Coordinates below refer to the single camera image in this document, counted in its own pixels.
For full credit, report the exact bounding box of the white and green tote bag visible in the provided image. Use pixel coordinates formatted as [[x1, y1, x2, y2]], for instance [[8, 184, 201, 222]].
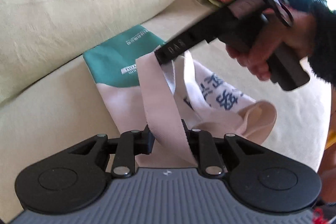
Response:
[[83, 25, 277, 168]]

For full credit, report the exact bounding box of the person's right hand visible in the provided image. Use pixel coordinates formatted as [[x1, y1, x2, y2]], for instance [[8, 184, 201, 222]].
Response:
[[226, 9, 317, 81]]

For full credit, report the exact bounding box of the dark fuzzy right sleeve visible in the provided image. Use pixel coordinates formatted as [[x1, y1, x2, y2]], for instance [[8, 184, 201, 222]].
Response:
[[308, 2, 335, 87]]

